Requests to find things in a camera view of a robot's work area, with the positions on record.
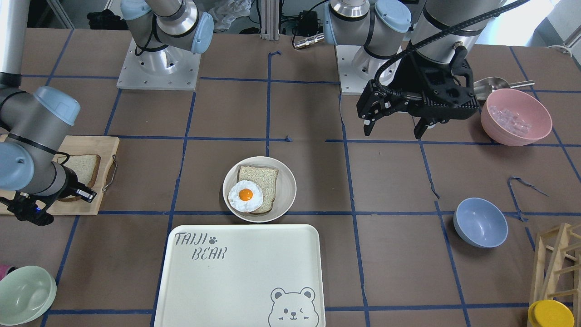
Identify wooden cup rack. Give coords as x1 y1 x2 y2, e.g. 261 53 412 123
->
529 223 581 319

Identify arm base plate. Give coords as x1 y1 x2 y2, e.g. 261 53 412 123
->
335 45 388 95
117 40 202 91

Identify cream round plate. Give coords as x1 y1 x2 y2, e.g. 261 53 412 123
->
222 157 297 223

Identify wooden cutting board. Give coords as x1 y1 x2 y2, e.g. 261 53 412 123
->
0 135 120 216

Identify cream bear tray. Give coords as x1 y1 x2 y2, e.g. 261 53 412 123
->
153 224 326 327

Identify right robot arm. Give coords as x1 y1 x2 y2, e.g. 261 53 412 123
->
0 0 96 226

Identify metal scoop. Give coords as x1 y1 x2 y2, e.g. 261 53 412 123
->
473 77 536 101

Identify yellow mug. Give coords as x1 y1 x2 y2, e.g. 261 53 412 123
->
527 299 575 327

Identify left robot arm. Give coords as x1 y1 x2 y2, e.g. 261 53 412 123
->
323 0 524 139

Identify light green bowl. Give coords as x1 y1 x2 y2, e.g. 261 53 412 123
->
0 266 57 326

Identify pink cloth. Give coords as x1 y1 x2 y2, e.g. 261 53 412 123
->
0 264 17 281

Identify blue bowl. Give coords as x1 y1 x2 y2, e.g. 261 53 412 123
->
453 198 508 248

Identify pink bowl with ice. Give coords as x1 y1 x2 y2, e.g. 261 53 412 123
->
481 89 553 147

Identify bread slice under egg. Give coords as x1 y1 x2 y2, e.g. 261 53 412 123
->
237 165 279 215

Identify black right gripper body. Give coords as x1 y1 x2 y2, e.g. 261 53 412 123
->
7 166 96 226

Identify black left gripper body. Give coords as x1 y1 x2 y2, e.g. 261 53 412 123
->
356 45 480 122

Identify fried egg toy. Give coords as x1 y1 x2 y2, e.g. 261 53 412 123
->
227 180 264 213

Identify bread slice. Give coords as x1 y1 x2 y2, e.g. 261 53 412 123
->
237 165 279 215
56 153 100 202

